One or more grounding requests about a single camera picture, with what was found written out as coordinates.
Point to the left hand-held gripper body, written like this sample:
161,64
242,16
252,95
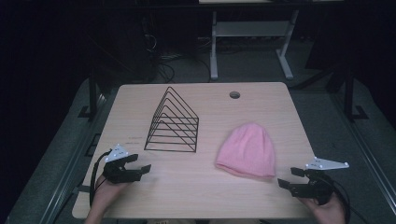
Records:
116,172

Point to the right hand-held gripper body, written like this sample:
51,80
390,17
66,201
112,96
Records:
317,185

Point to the pink knit beanie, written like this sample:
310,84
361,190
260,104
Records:
247,151

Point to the person's left hand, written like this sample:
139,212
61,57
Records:
107,191

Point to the person's right hand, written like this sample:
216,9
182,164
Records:
327,213

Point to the black metal stand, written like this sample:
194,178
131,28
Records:
350,96
92,93

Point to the white metal desk frame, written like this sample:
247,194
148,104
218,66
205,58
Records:
249,28

